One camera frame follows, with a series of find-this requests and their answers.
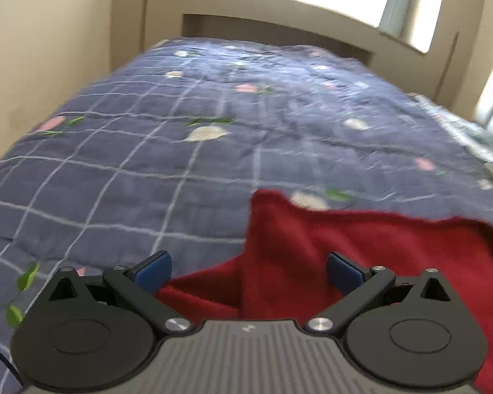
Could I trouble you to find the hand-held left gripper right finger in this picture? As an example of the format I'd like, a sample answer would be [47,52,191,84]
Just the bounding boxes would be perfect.
[304,252,458,334]

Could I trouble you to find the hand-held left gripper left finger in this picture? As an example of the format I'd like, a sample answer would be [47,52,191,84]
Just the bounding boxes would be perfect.
[40,250,195,335]

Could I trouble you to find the red long-sleeve sweater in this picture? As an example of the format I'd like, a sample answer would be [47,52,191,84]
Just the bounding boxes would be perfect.
[155,189,493,394]

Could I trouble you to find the blue plaid floral quilt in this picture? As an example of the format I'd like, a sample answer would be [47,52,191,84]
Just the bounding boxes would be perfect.
[0,37,493,394]

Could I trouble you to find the light blue cloth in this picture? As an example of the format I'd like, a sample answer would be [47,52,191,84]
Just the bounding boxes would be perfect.
[408,92,493,165]

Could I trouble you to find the beige window seat cabinet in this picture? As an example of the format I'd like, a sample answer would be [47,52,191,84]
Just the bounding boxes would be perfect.
[182,0,430,69]

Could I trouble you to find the blue-grey curtain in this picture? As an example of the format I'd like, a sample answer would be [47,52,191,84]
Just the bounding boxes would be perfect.
[377,0,416,37]

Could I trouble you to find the dark blue cable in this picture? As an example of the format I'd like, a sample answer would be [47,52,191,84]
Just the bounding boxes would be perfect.
[0,339,24,394]

